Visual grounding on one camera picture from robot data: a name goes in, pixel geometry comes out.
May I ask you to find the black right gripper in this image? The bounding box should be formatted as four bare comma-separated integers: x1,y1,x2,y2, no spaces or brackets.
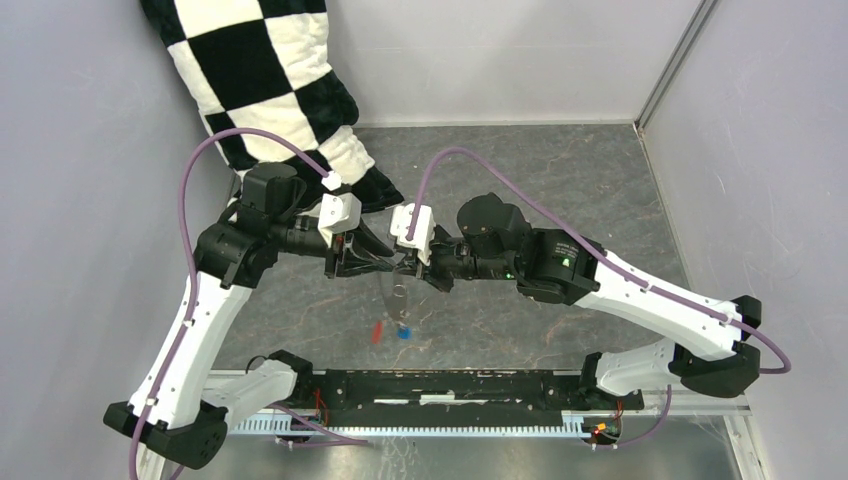
395,228,518,294

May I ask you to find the blue capped key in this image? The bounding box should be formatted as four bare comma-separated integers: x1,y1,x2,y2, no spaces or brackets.
396,326,411,340

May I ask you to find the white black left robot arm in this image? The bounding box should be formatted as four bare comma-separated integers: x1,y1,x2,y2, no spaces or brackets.
104,163,393,470

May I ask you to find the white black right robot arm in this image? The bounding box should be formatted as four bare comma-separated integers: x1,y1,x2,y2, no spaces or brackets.
390,193,761,408

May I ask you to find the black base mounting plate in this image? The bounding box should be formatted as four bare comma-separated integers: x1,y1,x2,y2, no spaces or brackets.
284,370,645,427

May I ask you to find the black white checkered pillow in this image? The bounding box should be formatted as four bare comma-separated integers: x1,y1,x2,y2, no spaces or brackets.
140,1,404,213

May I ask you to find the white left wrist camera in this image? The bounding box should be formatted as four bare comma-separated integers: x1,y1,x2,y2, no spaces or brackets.
318,171,362,247

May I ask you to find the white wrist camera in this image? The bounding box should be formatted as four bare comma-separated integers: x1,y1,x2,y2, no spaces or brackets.
389,203,436,266
318,171,362,247

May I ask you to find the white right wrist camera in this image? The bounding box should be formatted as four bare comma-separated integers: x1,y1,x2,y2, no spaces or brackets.
389,203,436,266

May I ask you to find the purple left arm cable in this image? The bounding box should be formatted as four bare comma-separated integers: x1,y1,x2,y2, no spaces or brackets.
128,127,342,480

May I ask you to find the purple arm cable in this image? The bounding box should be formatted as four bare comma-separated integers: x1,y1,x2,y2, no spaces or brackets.
405,146,793,376
128,127,342,480

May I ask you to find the white slotted cable duct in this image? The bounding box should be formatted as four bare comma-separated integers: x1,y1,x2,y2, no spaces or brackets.
229,410,616,440

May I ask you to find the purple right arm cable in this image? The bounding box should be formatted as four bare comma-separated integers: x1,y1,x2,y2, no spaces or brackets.
405,146,793,376

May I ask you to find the aluminium corner frame post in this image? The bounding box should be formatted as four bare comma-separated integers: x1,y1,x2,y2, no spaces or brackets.
633,0,720,137

